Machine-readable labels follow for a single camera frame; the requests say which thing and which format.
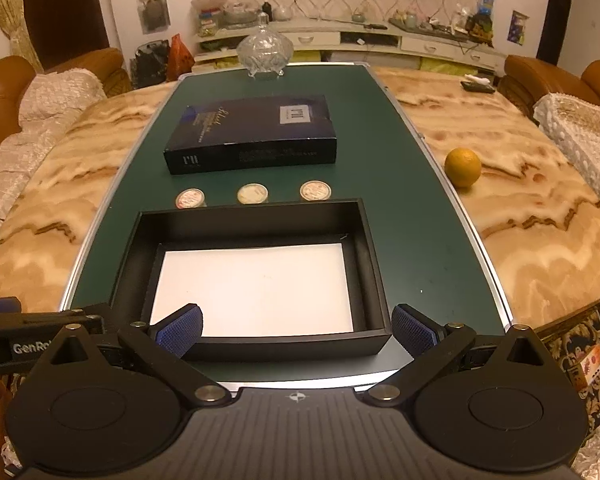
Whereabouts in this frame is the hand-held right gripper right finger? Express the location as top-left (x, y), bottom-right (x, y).
top-left (357, 302), bottom-right (552, 408)

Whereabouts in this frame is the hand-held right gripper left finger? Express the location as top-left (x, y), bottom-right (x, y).
top-left (49, 302), bottom-right (234, 408)

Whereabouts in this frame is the black gift box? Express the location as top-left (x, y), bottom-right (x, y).
top-left (109, 198), bottom-right (406, 361)

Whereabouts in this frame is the small round tin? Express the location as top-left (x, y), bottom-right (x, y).
top-left (236, 182), bottom-right (270, 206)
top-left (175, 187), bottom-right (207, 210)
top-left (299, 180), bottom-right (334, 203)

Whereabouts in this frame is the dark blue box lid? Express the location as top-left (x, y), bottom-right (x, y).
top-left (162, 93), bottom-right (339, 176)

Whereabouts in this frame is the marble desktop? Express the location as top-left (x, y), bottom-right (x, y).
top-left (0, 62), bottom-right (600, 333)

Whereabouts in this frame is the white paper sheet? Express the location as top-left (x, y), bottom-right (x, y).
top-left (149, 242), bottom-right (356, 339)

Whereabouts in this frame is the green board with metal edge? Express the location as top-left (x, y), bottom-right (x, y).
top-left (60, 60), bottom-right (516, 394)

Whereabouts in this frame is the orange fruit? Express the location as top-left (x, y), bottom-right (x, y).
top-left (444, 147), bottom-right (483, 189)

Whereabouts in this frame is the brown leather sofa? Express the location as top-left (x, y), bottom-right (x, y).
top-left (0, 47), bottom-right (132, 178)

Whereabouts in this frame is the white lace sofa cover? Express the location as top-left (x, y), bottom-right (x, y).
top-left (0, 72), bottom-right (109, 263)

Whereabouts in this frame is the black remote control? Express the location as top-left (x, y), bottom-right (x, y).
top-left (460, 79), bottom-right (496, 95)

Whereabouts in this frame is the white lace armchair cover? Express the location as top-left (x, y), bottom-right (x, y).
top-left (532, 92), bottom-right (600, 219)

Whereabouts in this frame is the black plastic bag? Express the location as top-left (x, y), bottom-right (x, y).
top-left (129, 38), bottom-right (174, 90)

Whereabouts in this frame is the orange plastic bag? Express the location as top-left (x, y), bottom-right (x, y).
top-left (168, 33), bottom-right (196, 82)

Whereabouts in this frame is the gold curtain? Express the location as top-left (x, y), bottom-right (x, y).
top-left (0, 0), bottom-right (44, 74)

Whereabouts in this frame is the brown leather armchair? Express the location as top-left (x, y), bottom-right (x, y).
top-left (502, 54), bottom-right (600, 153)

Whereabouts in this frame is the white television cabinet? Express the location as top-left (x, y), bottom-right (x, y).
top-left (192, 16), bottom-right (509, 74)

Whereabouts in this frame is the glass candy jar with lid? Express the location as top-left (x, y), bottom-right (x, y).
top-left (235, 11), bottom-right (295, 80)

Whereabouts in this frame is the dark wooden door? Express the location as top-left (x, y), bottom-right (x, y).
top-left (21, 0), bottom-right (112, 68)

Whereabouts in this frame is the blue wall poster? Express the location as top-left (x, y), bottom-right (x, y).
top-left (508, 9), bottom-right (531, 46)

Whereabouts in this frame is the wall niche with vase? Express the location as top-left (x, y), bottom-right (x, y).
top-left (135, 0), bottom-right (172, 36)

